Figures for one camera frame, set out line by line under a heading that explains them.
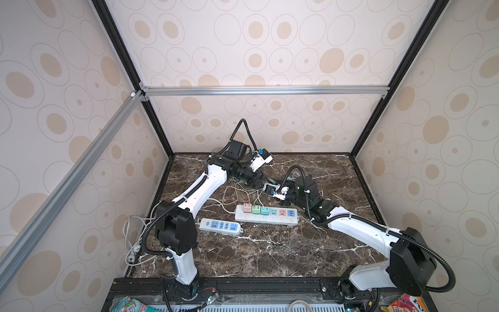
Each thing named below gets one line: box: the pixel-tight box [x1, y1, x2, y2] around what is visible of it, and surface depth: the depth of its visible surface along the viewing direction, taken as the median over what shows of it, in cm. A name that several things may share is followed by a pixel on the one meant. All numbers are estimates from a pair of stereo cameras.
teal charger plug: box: [260, 206, 271, 216], surface depth 89 cm
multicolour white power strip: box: [234, 203, 299, 226], surface depth 92 cm
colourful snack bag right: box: [380, 293, 429, 312], surface depth 70 cm
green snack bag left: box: [111, 296, 157, 312], surface depth 70 cm
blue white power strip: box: [198, 218, 244, 235], surface depth 89 cm
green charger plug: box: [252, 204, 262, 215], surface depth 90 cm
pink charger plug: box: [243, 202, 253, 214], surface depth 91 cm
